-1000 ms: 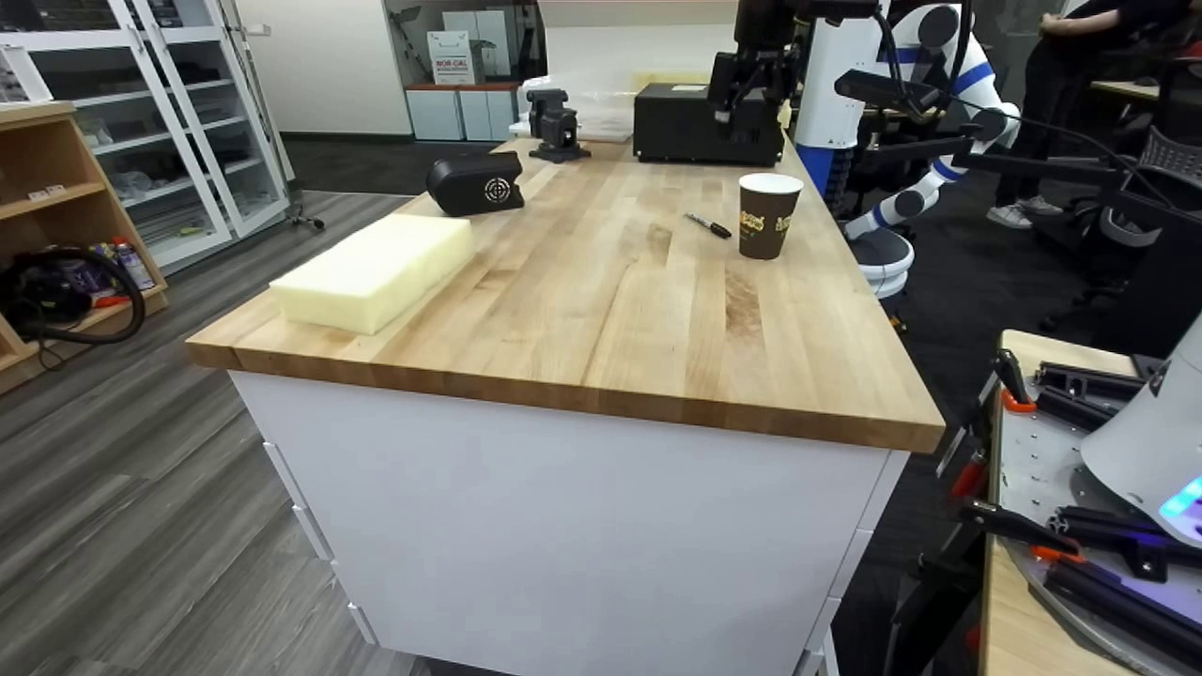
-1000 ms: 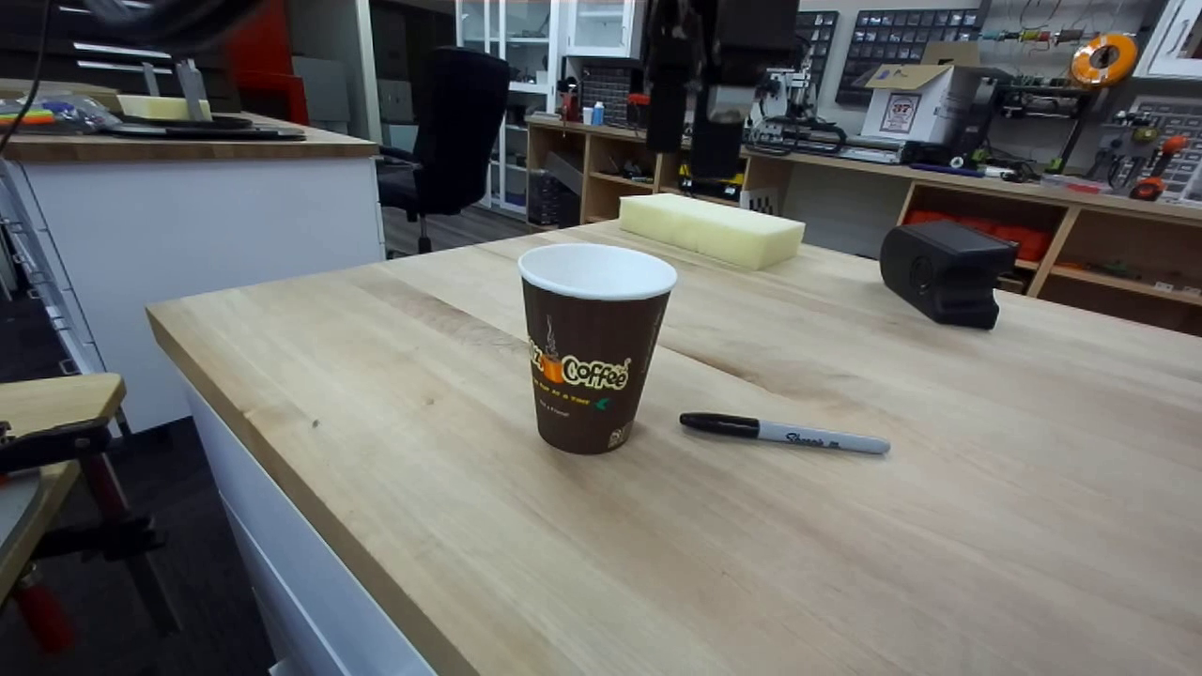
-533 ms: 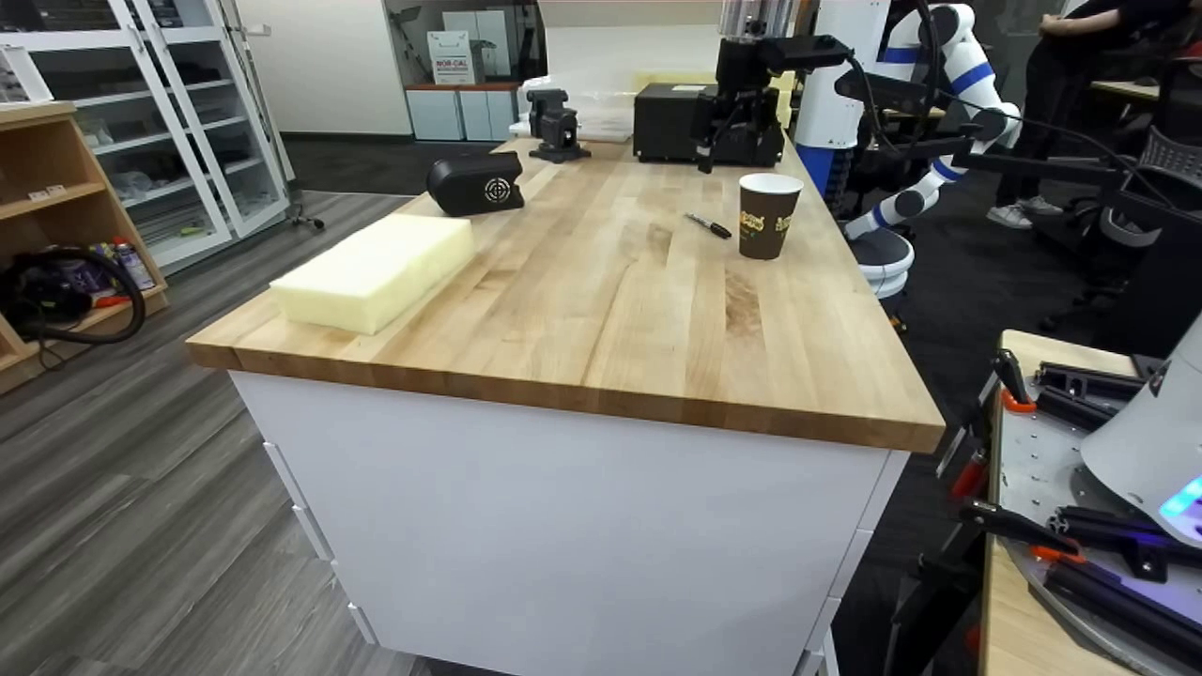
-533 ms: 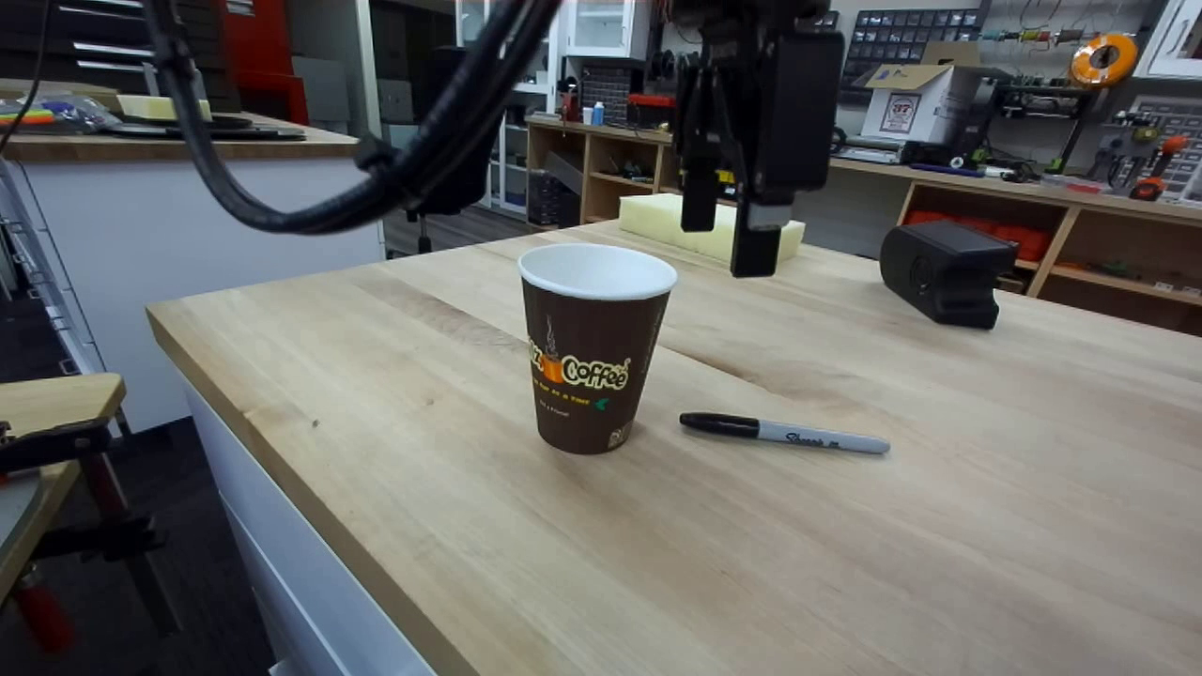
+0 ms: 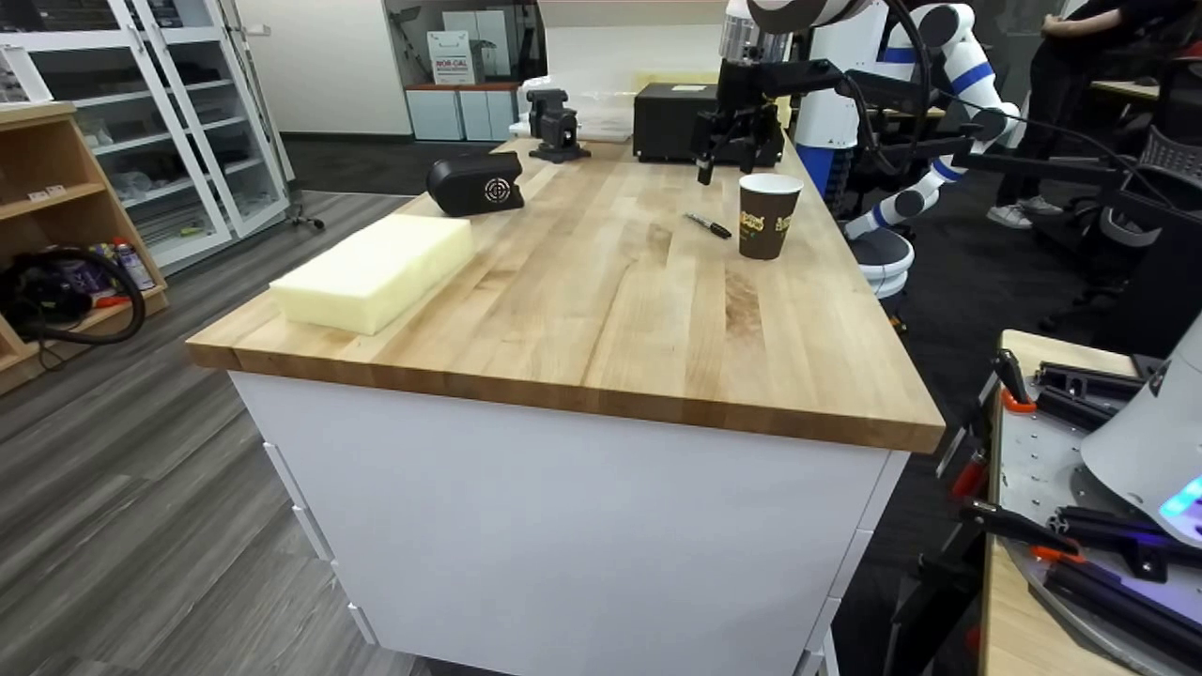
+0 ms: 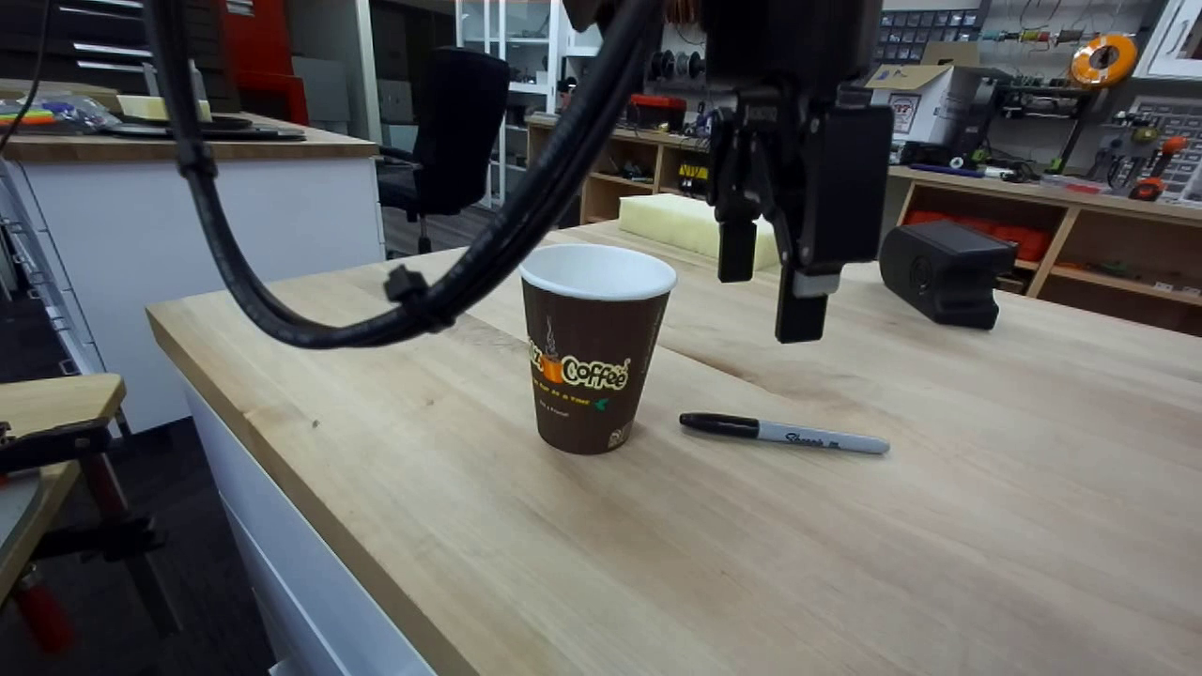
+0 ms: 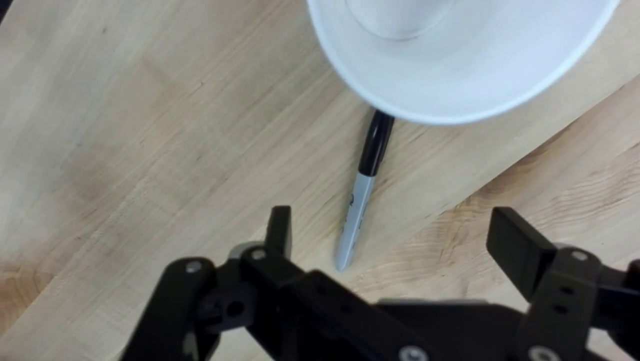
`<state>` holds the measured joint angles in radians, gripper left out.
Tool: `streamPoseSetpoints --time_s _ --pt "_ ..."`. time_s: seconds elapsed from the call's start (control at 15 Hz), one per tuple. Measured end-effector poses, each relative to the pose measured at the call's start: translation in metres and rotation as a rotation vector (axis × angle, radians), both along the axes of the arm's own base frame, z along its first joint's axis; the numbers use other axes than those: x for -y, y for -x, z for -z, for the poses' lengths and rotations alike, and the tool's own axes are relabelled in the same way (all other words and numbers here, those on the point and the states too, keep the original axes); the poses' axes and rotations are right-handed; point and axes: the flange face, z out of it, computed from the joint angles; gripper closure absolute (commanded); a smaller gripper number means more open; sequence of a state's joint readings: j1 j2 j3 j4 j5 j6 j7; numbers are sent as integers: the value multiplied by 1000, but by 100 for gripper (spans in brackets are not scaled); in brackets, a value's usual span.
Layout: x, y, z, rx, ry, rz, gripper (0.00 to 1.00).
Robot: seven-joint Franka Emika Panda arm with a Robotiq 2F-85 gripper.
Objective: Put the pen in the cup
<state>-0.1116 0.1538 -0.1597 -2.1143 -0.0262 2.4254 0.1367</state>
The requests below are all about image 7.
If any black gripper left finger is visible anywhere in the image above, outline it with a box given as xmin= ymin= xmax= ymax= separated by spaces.
xmin=119 ymin=205 xmax=428 ymax=361

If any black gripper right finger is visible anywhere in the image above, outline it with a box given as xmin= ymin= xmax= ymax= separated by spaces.
xmin=486 ymin=206 xmax=640 ymax=361

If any black and grey marker pen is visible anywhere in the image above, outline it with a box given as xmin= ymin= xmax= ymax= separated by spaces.
xmin=333 ymin=108 xmax=397 ymax=275

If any brown paper coffee cup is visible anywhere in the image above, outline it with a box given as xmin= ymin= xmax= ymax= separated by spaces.
xmin=304 ymin=0 xmax=623 ymax=126

